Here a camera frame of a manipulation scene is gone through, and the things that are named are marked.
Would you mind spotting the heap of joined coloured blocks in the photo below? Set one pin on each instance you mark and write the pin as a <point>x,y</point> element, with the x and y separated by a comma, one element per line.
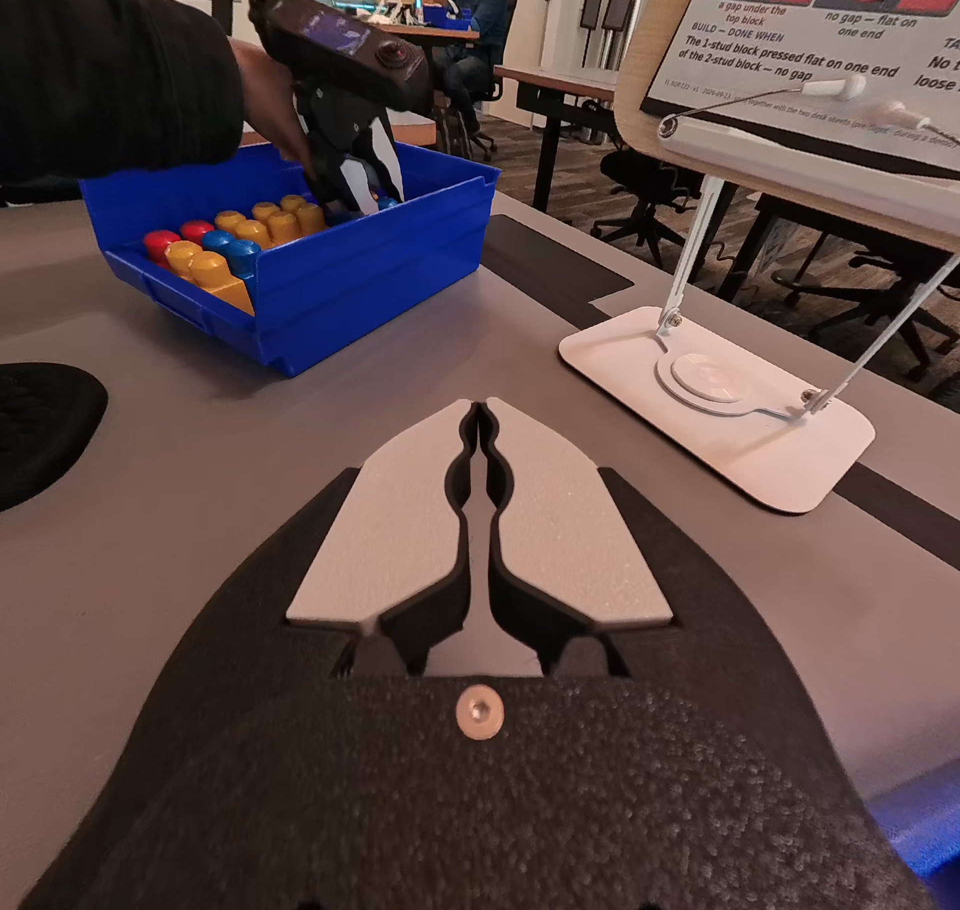
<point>225,280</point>

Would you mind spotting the person's left hand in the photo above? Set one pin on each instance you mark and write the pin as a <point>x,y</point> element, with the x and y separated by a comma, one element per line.
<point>266,100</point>

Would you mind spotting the blue plastic bin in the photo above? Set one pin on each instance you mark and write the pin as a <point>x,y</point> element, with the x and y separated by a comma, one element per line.
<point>937,842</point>
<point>442,19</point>
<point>360,295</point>

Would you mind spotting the wall-mounted tablet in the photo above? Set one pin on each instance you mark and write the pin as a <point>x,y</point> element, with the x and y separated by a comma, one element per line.
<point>592,4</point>
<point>621,4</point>

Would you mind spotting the black chair armrest pad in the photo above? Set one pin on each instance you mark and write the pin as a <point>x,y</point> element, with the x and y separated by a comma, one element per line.
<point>45,430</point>

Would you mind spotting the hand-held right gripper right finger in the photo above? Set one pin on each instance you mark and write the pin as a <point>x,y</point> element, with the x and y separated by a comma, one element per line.
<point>570,535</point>

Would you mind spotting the white stand with wooden board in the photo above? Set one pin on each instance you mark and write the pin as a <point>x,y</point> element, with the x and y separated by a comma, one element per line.
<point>712,385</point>

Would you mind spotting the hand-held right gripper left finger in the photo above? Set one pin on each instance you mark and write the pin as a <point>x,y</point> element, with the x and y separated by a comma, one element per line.
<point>390,535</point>

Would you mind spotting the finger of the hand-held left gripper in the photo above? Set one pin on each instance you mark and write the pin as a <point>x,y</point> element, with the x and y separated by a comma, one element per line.
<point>386,160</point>
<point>358,186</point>

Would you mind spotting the black office chair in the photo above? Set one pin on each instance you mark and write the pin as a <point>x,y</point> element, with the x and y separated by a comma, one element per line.
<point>637,175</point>
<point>885,280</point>

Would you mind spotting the printed instruction sheet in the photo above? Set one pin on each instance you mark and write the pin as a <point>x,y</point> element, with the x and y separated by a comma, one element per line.
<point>787,55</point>

